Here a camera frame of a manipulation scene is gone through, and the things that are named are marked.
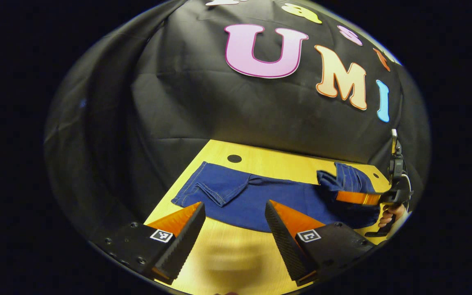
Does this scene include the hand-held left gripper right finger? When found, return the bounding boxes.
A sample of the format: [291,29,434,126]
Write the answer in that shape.
[265,200,378,286]

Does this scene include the blue denim jeans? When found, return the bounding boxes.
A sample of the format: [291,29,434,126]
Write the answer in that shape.
[171,161,382,233]

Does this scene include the black backdrop cloth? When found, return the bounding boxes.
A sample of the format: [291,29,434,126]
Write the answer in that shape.
[43,0,431,242]

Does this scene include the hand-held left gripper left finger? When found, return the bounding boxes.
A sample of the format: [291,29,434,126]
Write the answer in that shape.
[93,202,206,285]

